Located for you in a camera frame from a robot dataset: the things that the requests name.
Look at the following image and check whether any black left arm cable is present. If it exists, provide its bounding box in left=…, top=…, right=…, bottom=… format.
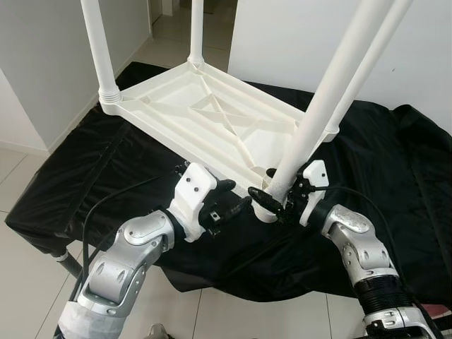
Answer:
left=81, top=165, right=179, bottom=278

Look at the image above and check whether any black cloth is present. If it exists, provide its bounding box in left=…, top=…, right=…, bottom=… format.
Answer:
left=6, top=62, right=452, bottom=305

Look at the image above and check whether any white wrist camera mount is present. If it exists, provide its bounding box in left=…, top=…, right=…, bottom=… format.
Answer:
left=169, top=162, right=219, bottom=243
left=299, top=160, right=331, bottom=227

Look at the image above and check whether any pink stool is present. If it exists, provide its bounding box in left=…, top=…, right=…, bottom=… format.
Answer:
left=431, top=304, right=452, bottom=319

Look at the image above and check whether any black metal table leg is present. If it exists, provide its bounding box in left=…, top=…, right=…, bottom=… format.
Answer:
left=56, top=250, right=83, bottom=280

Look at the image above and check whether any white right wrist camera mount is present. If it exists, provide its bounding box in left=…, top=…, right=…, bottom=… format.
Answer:
left=299, top=160, right=331, bottom=227

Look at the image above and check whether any grey robot foot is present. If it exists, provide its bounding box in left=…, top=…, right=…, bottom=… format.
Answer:
left=145, top=323, right=174, bottom=339

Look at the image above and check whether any white plastic table top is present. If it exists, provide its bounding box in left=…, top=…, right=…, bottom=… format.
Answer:
left=98, top=60, right=337, bottom=224

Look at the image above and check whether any dark grey table base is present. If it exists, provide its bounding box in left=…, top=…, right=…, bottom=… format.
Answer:
left=162, top=271, right=213, bottom=292

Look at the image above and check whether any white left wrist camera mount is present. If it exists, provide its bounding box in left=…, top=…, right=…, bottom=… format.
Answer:
left=169, top=162, right=219, bottom=243

